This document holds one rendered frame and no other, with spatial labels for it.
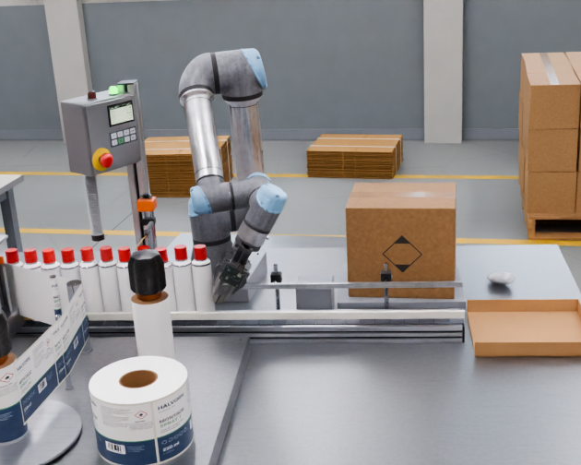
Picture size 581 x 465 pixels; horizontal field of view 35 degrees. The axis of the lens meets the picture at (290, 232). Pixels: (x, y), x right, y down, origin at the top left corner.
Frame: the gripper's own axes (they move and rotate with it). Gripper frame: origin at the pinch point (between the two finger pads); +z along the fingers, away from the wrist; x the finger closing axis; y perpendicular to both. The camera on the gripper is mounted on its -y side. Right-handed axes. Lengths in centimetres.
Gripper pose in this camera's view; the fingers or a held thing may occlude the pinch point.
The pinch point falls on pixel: (218, 298)
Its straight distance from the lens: 248.4
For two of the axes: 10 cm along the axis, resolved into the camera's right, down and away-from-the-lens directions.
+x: 8.9, 4.5, 0.7
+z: -4.5, 8.2, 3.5
